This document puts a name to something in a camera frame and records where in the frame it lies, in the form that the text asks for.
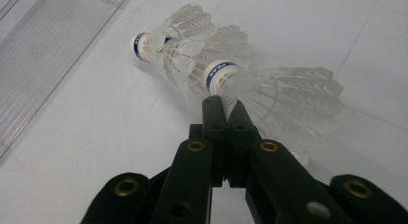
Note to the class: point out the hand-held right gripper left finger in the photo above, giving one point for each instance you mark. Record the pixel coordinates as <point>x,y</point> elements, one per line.
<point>192,172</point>

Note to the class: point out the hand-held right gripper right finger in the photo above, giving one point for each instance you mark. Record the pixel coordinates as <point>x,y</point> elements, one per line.
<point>275,179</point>

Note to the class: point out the white plastic shuttlecock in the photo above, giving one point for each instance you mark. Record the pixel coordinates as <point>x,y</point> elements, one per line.
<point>288,95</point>
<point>229,41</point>
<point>142,49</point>

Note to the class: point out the clear plastic container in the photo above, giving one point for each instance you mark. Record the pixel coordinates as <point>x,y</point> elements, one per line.
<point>48,57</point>

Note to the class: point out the white cover board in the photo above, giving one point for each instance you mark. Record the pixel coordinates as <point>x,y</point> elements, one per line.
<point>96,137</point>

